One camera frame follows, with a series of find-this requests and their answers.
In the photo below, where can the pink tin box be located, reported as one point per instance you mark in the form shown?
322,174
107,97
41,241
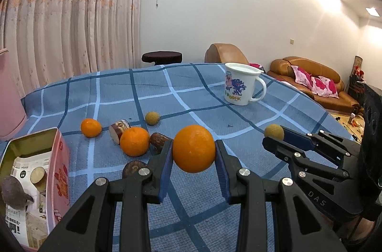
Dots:
59,177

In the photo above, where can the brown passion fruit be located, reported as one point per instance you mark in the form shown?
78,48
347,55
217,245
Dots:
158,142
133,170

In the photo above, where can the brown leather armchair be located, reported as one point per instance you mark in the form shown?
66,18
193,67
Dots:
223,53

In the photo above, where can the brown leather sofa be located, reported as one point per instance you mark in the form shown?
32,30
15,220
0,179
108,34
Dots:
328,70

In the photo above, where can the pink cloth on armchair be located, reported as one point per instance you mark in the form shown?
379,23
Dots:
256,67

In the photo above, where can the blue plaid tablecloth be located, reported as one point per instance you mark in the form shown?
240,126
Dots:
185,91

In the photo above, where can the white printed paper packet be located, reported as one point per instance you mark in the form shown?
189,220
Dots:
22,168

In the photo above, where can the large orange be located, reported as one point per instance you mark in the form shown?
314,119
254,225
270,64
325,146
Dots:
194,149

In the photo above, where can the dark purple fruit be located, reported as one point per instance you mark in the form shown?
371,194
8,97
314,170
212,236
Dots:
13,189

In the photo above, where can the tan longan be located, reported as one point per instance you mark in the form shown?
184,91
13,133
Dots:
274,131
152,118

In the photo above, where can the pink electric kettle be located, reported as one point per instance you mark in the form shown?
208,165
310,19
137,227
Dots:
9,97

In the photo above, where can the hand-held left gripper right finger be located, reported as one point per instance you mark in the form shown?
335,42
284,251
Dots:
221,173

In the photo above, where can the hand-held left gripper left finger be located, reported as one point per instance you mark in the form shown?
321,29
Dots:
166,173

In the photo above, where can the pale floral curtain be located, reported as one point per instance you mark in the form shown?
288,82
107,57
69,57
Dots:
74,16

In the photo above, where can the dark round stool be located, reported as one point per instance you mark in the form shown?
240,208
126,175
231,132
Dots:
161,56

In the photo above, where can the ceiling light panel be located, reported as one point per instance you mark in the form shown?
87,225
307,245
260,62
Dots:
372,11

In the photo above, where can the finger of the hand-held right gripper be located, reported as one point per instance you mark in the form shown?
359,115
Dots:
280,147
298,138

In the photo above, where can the medium orange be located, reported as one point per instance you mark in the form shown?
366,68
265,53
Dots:
135,141

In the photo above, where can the red figurine decoration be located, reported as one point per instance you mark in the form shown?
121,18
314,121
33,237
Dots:
357,67

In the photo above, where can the white printed mug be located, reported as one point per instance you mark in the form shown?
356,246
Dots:
238,85

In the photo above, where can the wooden coffee table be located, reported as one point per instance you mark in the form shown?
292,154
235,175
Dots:
343,120

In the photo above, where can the small orange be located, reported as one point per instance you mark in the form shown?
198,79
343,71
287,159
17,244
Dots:
91,127

